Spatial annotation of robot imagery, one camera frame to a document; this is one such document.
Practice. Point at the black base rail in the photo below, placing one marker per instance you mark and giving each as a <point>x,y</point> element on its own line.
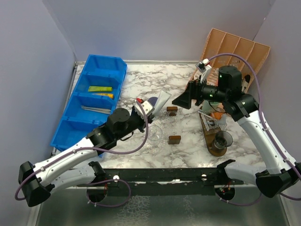
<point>159,181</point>

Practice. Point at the peach compartment organizer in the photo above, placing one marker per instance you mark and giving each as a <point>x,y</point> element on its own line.
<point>222,42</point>

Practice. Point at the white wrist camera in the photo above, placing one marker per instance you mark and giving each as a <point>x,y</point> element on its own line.
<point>143,105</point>
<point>204,68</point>

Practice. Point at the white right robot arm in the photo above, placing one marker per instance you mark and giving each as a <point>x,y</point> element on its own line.
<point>282,171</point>

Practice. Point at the brown lid clear box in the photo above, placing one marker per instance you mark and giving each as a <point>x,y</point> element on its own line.
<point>174,140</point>
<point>172,111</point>

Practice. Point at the dark blue plastic cup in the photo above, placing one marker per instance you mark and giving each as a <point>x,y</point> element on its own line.
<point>222,140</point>

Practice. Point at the white toothpaste tube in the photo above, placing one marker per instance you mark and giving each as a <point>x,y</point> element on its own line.
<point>221,123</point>

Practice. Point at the clear plastic cup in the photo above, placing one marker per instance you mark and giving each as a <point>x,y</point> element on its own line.
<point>154,138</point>

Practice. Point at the green plastic cup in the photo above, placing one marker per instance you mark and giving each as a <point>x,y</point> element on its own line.
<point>210,106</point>

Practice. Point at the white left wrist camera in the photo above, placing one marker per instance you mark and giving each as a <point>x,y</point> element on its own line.
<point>143,105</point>

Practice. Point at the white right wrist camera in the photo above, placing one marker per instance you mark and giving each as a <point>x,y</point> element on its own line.
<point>204,68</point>

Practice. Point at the lilac plastic cup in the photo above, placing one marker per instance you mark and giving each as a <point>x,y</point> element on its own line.
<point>152,101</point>

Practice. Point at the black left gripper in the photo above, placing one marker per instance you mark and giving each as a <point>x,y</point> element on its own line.
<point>141,128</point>

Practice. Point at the brown oval wooden tray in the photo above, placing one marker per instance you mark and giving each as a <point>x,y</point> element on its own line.
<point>210,136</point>

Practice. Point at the blue plastic bin organizer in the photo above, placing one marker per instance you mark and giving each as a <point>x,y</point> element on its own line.
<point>76,123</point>

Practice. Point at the clear square toothbrush holder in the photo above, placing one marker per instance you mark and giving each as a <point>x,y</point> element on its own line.
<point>209,126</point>

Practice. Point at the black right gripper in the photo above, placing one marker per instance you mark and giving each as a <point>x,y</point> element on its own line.
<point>193,92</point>

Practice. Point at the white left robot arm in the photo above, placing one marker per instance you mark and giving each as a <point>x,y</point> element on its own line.
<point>35,180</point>

